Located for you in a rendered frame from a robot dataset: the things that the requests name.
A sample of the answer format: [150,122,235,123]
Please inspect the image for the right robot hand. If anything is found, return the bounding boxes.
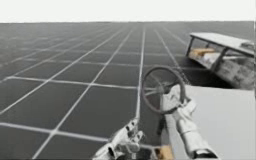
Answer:
[162,84,198,118]

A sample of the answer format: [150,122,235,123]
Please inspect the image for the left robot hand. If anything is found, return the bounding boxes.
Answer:
[111,117,147,156]

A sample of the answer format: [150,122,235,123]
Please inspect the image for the dark steering wheel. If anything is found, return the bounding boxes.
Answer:
[141,65,187,116]

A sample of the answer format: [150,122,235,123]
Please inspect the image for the grey table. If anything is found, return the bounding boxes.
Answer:
[164,84,256,160]

